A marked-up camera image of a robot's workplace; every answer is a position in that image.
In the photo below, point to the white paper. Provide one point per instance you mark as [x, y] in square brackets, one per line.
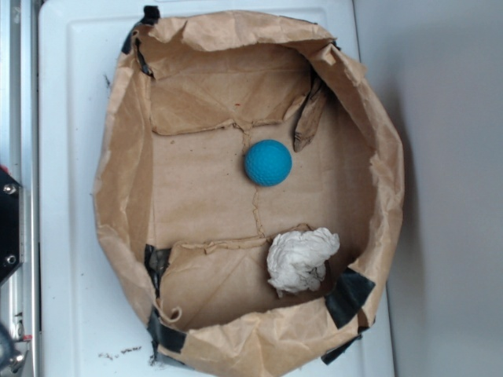
[296, 260]

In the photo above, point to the blue dimpled ball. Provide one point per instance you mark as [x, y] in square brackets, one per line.
[267, 163]

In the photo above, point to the brown paper bag tray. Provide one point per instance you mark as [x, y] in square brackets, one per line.
[178, 218]

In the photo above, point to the black metal bracket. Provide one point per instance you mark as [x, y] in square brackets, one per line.
[12, 254]

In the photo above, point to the aluminium frame rail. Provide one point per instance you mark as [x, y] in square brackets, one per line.
[20, 323]

